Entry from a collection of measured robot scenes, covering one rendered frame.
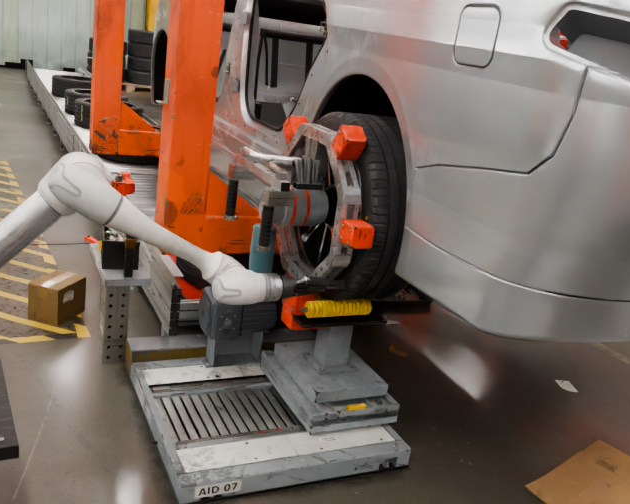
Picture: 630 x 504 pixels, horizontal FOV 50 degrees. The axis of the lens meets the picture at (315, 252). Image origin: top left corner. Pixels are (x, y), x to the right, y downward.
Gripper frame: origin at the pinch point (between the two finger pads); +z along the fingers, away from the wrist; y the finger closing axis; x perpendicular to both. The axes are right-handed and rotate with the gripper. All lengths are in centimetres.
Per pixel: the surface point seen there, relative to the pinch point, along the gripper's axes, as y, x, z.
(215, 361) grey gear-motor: -78, 0, -19
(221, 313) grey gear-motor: -51, 11, -23
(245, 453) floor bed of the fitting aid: -34, -45, -28
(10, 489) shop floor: -47, -43, -98
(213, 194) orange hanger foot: -38, 56, -23
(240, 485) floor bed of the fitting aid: -29, -55, -33
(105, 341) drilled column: -93, 16, -60
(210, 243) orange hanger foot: -50, 41, -23
